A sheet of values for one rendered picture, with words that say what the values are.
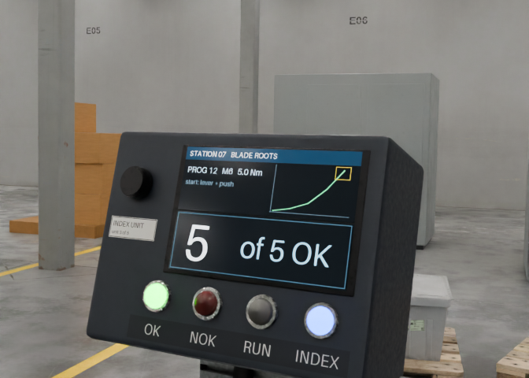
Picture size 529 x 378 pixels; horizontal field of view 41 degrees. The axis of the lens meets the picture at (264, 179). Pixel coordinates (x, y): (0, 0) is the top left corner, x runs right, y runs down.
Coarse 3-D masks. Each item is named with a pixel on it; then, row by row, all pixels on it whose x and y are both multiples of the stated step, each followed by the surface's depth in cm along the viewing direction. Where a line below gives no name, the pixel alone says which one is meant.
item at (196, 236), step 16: (176, 224) 60; (192, 224) 59; (208, 224) 58; (224, 224) 58; (176, 240) 59; (192, 240) 59; (208, 240) 58; (176, 256) 59; (192, 256) 58; (208, 256) 58; (208, 272) 57
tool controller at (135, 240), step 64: (128, 192) 61; (192, 192) 60; (256, 192) 57; (320, 192) 54; (384, 192) 53; (128, 256) 62; (256, 256) 56; (320, 256) 53; (384, 256) 53; (128, 320) 60; (192, 320) 57; (384, 320) 54
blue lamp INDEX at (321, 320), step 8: (320, 304) 52; (328, 304) 52; (312, 312) 52; (320, 312) 52; (328, 312) 52; (336, 312) 52; (304, 320) 53; (312, 320) 52; (320, 320) 51; (328, 320) 51; (336, 320) 52; (312, 328) 52; (320, 328) 51; (328, 328) 51; (336, 328) 52; (320, 336) 52; (328, 336) 52
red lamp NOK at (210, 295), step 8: (208, 288) 57; (200, 296) 56; (208, 296) 56; (216, 296) 56; (192, 304) 57; (200, 304) 56; (208, 304) 56; (216, 304) 56; (200, 312) 56; (208, 312) 56; (216, 312) 56; (208, 320) 56
